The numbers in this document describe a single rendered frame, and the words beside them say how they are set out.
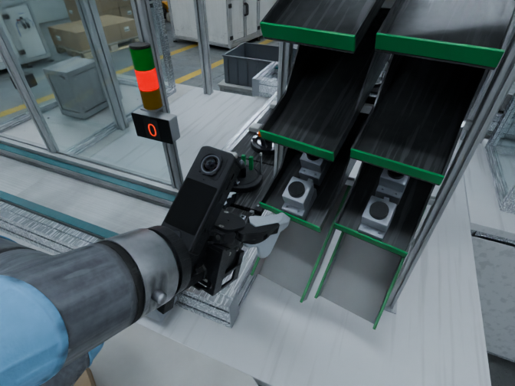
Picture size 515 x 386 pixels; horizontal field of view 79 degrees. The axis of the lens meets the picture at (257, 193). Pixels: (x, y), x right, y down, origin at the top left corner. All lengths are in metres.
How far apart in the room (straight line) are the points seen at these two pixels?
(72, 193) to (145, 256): 1.01
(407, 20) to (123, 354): 0.85
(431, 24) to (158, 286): 0.43
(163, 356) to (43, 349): 0.63
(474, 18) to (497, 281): 1.15
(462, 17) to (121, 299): 0.48
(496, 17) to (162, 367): 0.86
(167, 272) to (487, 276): 1.33
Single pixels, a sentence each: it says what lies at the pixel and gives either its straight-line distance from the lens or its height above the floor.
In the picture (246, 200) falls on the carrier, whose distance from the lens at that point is 0.99.
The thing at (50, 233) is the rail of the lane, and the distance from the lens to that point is 1.08.
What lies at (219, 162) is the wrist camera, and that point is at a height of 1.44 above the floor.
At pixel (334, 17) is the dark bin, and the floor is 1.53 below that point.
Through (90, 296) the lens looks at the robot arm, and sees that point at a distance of 0.25.
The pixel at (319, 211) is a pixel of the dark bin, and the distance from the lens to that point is 0.62.
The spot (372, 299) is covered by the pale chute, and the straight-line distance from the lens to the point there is 0.74.
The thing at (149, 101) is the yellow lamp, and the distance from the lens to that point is 0.89.
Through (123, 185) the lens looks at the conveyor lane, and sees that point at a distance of 1.18.
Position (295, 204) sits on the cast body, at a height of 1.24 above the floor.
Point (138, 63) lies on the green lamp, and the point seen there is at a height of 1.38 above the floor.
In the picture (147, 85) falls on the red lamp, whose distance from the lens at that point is 0.87.
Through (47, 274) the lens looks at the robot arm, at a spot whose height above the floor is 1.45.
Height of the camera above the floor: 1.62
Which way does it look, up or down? 40 degrees down
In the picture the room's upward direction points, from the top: straight up
